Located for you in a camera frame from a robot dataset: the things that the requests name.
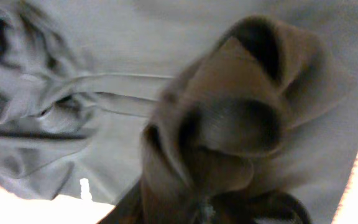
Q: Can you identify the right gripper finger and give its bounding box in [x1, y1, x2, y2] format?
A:
[102, 16, 347, 223]

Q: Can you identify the black t-shirt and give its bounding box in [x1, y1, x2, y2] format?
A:
[0, 0, 358, 223]

